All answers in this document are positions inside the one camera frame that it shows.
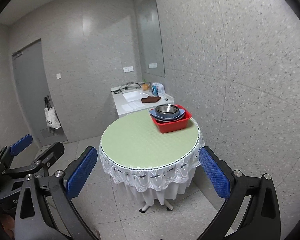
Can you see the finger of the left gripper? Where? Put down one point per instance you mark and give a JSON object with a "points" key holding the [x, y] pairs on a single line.
{"points": [[48, 158], [21, 144]]}

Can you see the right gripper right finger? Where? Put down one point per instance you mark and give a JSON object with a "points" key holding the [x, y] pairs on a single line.
{"points": [[261, 219]]}

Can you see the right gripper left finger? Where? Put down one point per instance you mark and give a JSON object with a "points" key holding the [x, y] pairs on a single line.
{"points": [[33, 219]]}

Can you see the large steel bowl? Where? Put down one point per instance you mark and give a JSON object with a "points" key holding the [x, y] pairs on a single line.
{"points": [[166, 109]]}

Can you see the person's left hand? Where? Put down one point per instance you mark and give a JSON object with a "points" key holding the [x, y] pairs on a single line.
{"points": [[8, 224]]}

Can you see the white tote bag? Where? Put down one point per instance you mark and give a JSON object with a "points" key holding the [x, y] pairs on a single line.
{"points": [[52, 120]]}

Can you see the white table base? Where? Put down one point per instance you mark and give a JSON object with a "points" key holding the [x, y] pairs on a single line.
{"points": [[167, 205]]}

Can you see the grey door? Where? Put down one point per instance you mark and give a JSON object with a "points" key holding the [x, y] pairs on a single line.
{"points": [[32, 88]]}

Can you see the green checkered tablecloth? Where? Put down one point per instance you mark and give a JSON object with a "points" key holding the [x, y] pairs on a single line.
{"points": [[134, 152]]}

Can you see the white counter cabinet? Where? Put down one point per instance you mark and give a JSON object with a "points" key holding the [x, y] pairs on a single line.
{"points": [[127, 98]]}

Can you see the red plastic basin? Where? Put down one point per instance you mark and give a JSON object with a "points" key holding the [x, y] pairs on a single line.
{"points": [[174, 126]]}

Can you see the blue plate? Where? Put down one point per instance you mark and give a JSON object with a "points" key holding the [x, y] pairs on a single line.
{"points": [[179, 113]]}

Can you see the blue white bag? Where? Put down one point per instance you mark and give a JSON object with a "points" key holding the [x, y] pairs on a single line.
{"points": [[157, 89]]}

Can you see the mirror side sockets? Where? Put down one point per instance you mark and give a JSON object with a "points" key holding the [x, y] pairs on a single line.
{"points": [[152, 65]]}

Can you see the white light switch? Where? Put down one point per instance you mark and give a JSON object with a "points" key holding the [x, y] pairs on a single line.
{"points": [[58, 75]]}

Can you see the white wall sockets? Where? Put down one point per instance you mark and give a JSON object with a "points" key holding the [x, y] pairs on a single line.
{"points": [[128, 69]]}

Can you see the wall mirror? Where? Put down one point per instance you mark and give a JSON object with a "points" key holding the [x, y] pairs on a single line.
{"points": [[149, 37]]}

